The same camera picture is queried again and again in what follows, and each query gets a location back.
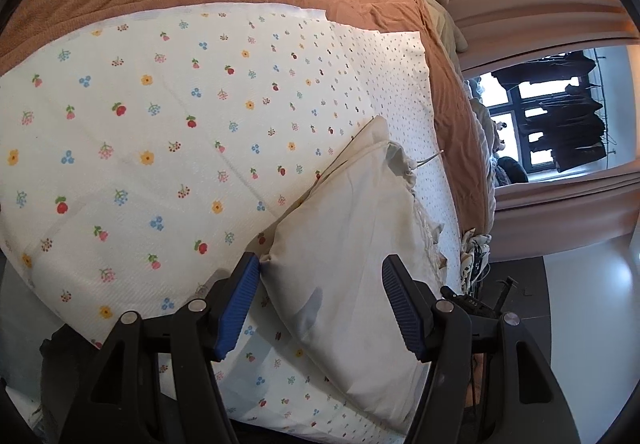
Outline beige garment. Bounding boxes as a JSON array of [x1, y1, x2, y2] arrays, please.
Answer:
[[260, 115, 447, 436]]

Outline beige plush toy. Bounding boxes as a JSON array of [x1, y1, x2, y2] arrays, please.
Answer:
[[425, 0, 469, 53]]

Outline white floral bed sheet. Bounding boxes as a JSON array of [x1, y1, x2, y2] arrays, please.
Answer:
[[0, 4, 464, 444]]

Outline heap of pale bedding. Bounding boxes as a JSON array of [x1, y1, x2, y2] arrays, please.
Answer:
[[467, 78, 502, 197]]

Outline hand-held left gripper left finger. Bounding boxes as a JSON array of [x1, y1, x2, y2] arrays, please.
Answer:
[[57, 251, 262, 444]]

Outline hanging dark clothes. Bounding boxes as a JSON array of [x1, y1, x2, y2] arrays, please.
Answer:
[[492, 51, 609, 175]]

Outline dark round cushion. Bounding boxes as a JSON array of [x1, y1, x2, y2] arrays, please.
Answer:
[[497, 156, 529, 185]]

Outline patterned cloth with cables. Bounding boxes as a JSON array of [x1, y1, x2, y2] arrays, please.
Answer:
[[460, 228, 494, 293]]

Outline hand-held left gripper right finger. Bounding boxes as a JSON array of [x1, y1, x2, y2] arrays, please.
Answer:
[[381, 254, 583, 444]]

